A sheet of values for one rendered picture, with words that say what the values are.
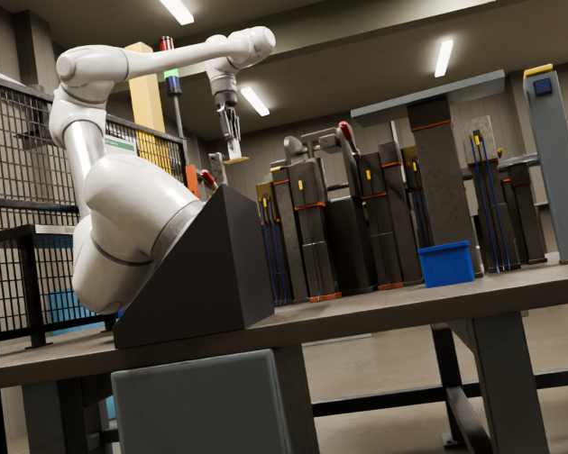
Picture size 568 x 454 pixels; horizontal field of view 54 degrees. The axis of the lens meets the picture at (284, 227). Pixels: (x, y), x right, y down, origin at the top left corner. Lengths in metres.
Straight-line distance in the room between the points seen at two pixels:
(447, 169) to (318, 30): 4.67
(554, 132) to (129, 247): 0.98
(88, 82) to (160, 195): 0.63
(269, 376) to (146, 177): 0.46
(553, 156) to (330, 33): 4.69
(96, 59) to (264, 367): 1.02
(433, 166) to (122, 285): 0.78
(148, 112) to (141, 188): 1.65
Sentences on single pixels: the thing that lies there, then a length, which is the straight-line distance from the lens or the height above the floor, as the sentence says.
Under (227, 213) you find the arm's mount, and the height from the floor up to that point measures 0.90.
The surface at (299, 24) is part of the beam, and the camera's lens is 6.05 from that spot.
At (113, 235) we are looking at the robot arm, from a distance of 1.18.
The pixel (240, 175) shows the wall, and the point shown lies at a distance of 10.04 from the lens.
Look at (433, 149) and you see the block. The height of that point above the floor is 1.03.
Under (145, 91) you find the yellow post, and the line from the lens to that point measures 2.79.
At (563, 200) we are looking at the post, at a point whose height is 0.84.
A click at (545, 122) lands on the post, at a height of 1.03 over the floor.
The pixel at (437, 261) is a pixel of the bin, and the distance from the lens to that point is 1.30.
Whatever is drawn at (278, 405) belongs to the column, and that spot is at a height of 0.57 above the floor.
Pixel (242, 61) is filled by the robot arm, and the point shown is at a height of 1.51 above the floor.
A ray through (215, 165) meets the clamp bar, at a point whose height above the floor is 1.18.
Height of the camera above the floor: 0.77
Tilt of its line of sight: 5 degrees up
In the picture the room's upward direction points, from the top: 10 degrees counter-clockwise
